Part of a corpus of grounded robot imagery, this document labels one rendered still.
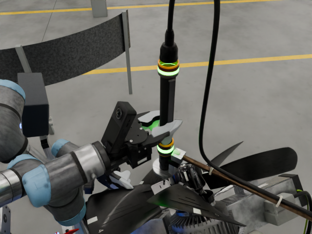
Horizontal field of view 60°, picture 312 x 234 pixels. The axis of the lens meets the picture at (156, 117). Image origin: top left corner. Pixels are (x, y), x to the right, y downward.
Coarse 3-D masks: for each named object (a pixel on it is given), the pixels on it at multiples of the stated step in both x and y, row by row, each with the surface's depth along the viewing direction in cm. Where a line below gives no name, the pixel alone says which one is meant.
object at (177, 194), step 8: (176, 184) 79; (160, 192) 68; (168, 192) 69; (176, 192) 70; (184, 192) 72; (192, 192) 77; (152, 200) 62; (160, 200) 62; (168, 200) 63; (176, 200) 64; (184, 200) 65; (192, 200) 67; (200, 200) 71; (176, 208) 59; (184, 208) 60; (192, 208) 61; (200, 208) 62; (208, 208) 66; (208, 216) 58; (216, 216) 60; (224, 216) 63; (240, 224) 59
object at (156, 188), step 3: (165, 180) 93; (156, 183) 92; (159, 183) 92; (162, 183) 92; (165, 183) 92; (168, 183) 92; (153, 186) 92; (156, 186) 92; (159, 186) 92; (162, 186) 91; (165, 186) 91; (168, 186) 91; (153, 189) 91; (156, 189) 91; (159, 189) 91; (162, 189) 91; (156, 192) 90; (162, 207) 87; (165, 207) 87
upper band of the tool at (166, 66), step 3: (159, 60) 55; (177, 60) 55; (159, 63) 54; (162, 63) 57; (165, 63) 57; (171, 63) 57; (174, 63) 56; (177, 63) 54; (162, 66) 53; (165, 66) 53; (168, 66) 58; (171, 66) 57; (174, 66) 53; (159, 69) 54; (177, 69) 54; (159, 72) 55; (177, 72) 55; (165, 75) 54; (168, 75) 54; (171, 75) 54
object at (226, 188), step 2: (226, 186) 102; (228, 186) 101; (230, 186) 102; (232, 186) 102; (234, 186) 102; (236, 186) 103; (222, 188) 100; (224, 188) 100; (226, 188) 100; (228, 188) 101; (230, 188) 102; (220, 190) 100; (222, 190) 99; (224, 190) 100; (226, 190) 100; (218, 192) 99; (220, 192) 99; (222, 192) 100; (224, 192) 100; (214, 194) 98; (216, 194) 98; (218, 194) 98; (214, 196) 97
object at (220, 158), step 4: (236, 144) 111; (228, 148) 108; (232, 148) 112; (224, 152) 108; (228, 152) 113; (216, 156) 104; (220, 156) 108; (224, 156) 114; (212, 160) 103; (216, 160) 107; (220, 160) 112; (208, 164) 102; (216, 164) 112; (220, 164) 122
